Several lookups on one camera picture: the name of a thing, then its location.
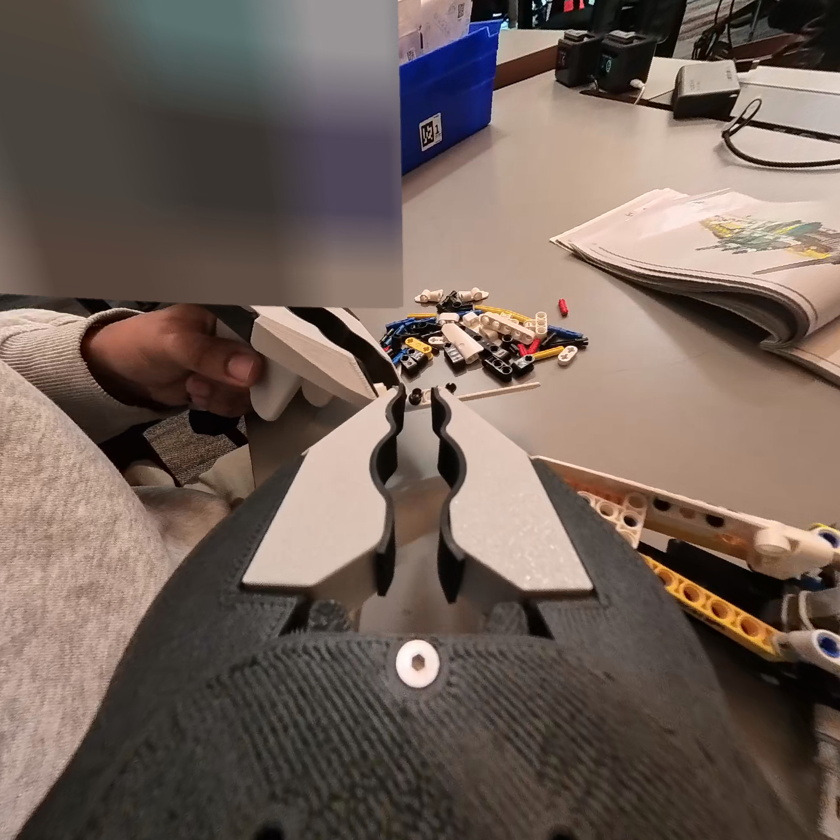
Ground lego helicopter model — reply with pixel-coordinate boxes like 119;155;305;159
533;455;840;798

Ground open instruction booklet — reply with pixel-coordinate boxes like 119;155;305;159
550;188;840;387

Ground person's left hand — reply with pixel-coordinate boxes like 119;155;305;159
80;304;265;419

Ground blue plastic bin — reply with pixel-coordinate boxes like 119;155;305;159
399;18;504;177

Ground black charger box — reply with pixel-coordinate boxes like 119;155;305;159
597;29;658;94
555;29;606;88

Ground black cable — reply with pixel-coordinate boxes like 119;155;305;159
721;97;840;169

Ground silver laptop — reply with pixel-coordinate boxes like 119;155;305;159
730;64;840;140

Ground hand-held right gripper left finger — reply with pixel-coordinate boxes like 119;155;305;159
240;384;408;603

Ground long white lego blade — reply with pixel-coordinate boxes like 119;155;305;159
458;382;542;402

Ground grey device box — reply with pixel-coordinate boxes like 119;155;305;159
671;60;742;122

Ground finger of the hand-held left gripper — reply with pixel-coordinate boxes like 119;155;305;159
295;305;402;396
251;307;380;421

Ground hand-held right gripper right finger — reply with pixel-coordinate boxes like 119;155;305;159
430;386;597;605

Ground pile of lego pieces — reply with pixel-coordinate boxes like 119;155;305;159
379;286;589;383

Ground white papers in bin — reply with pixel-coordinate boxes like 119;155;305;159
398;0;475;65

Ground person's left forearm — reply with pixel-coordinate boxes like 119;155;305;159
0;307;144;448

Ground person's grey clothing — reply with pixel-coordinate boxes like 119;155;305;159
0;357;258;840

